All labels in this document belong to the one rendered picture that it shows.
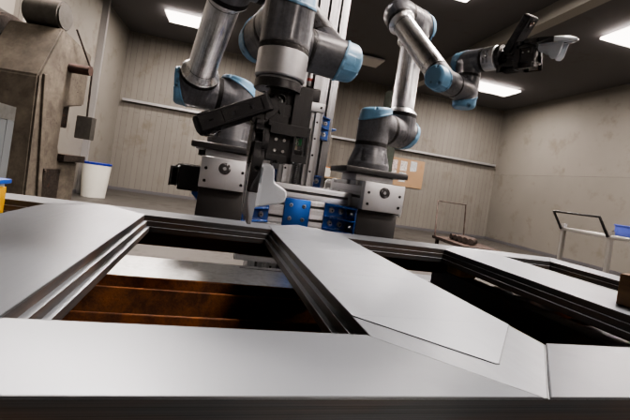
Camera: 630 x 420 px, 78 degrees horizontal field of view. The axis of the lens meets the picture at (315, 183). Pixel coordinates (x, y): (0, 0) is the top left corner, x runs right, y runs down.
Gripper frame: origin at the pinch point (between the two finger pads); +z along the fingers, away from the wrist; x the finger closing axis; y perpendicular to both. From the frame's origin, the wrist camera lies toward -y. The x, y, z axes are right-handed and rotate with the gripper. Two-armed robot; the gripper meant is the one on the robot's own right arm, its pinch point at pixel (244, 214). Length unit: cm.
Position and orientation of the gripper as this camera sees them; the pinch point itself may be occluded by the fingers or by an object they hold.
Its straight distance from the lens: 58.1
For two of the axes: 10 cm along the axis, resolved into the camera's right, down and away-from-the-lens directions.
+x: -2.5, -0.5, 9.7
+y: 9.6, 1.4, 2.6
